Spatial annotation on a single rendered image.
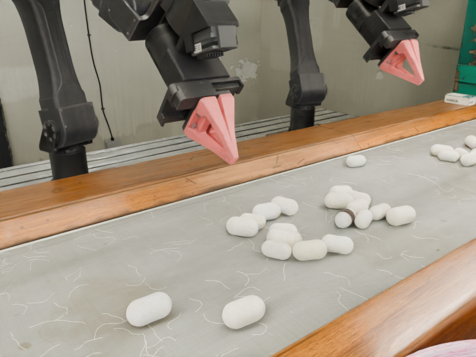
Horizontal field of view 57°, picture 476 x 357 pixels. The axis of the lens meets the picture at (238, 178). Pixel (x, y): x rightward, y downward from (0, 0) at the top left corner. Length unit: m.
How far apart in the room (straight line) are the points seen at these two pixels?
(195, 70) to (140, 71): 2.11
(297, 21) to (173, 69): 0.65
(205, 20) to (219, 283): 0.27
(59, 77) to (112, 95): 1.81
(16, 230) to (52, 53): 0.35
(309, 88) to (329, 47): 1.60
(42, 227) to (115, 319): 0.19
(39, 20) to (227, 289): 0.54
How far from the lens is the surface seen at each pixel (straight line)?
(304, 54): 1.13
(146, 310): 0.37
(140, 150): 1.06
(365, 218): 0.52
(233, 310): 0.35
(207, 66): 0.55
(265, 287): 0.41
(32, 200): 0.58
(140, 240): 0.50
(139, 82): 2.65
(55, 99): 0.78
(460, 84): 1.38
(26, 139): 2.49
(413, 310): 0.37
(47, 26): 0.80
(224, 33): 0.50
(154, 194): 0.58
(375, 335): 0.34
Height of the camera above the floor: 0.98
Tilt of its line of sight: 21 degrees down
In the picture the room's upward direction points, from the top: straight up
